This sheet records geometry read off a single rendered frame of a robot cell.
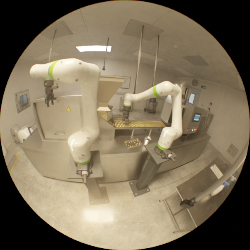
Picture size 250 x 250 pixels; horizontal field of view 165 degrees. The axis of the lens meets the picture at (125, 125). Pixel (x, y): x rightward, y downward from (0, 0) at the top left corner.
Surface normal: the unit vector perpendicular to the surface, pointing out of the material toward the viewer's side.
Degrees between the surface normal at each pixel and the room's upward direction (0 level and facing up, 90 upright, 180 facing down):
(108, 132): 90
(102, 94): 114
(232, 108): 90
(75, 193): 0
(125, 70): 90
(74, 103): 90
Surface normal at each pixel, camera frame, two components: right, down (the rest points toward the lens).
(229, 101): -0.97, 0.00
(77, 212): 0.12, -0.88
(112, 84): 0.15, 0.79
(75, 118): 0.21, 0.48
